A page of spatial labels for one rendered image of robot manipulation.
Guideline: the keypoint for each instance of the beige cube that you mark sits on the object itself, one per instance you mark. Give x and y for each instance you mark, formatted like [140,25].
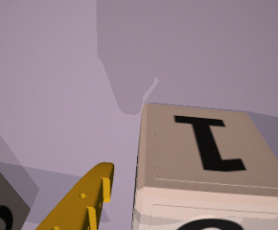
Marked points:
[203,169]
[13,209]

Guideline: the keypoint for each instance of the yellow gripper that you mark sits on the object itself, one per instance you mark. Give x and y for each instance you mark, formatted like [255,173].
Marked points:
[81,208]

